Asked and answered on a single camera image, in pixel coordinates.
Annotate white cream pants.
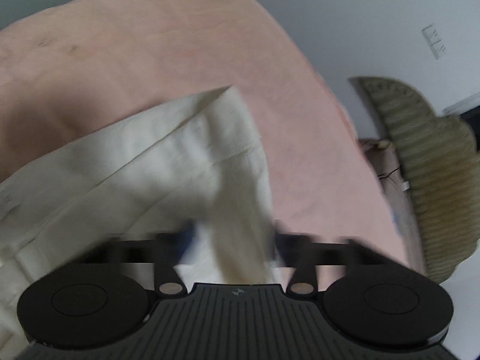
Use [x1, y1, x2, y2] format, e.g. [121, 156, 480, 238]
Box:
[1, 86, 278, 359]

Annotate olive upholstered headboard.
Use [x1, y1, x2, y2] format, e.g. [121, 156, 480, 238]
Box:
[353, 76, 479, 283]

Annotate pink bed sheet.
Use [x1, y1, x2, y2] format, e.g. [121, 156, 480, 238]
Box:
[1, 0, 407, 261]

